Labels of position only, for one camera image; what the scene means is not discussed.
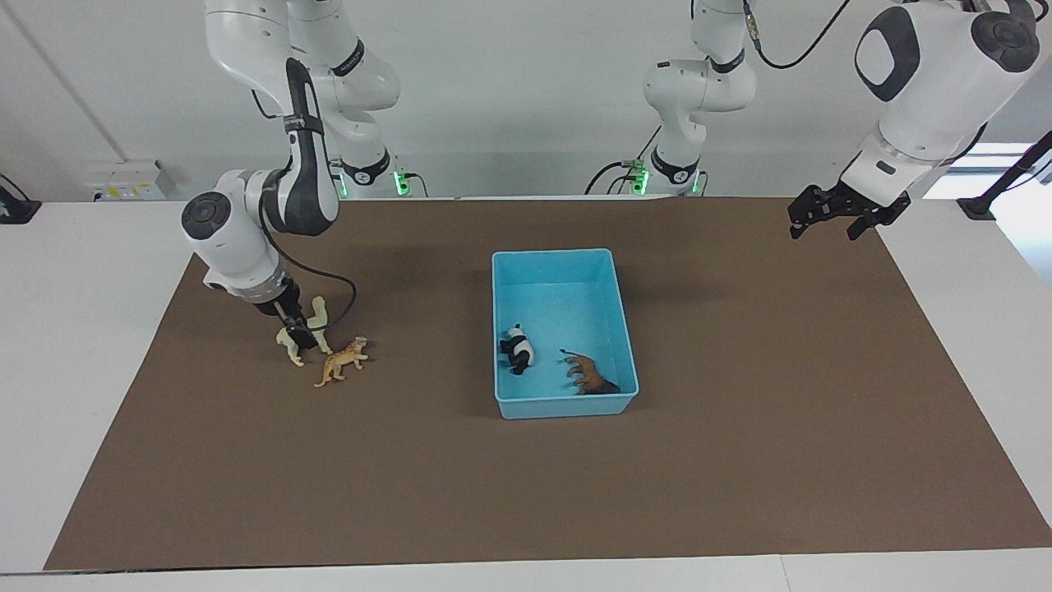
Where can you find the black stand with pole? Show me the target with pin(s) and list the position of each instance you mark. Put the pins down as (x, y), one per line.
(1003, 181)

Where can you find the black table clamp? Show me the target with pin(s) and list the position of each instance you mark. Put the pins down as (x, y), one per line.
(16, 210)

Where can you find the brown table mat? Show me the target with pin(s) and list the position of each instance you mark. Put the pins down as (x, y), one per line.
(740, 477)

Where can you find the grey wall socket box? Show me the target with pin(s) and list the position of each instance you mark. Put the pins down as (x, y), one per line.
(127, 182)

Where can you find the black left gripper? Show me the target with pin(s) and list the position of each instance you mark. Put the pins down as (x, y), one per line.
(855, 201)

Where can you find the brown lion toy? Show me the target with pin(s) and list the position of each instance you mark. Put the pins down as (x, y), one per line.
(593, 378)

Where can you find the black and white panda toy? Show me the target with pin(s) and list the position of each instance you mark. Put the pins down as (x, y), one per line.
(519, 349)

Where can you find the cream llama toy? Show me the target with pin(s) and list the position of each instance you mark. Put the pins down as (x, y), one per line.
(320, 311)

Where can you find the orange striped tiger toy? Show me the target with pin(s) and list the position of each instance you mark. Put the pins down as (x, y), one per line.
(341, 362)

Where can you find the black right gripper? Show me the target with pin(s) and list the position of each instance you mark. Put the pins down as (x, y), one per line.
(275, 302)

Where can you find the light blue storage box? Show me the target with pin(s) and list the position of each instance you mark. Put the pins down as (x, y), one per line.
(567, 296)

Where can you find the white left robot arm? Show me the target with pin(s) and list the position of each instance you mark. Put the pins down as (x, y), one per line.
(929, 90)

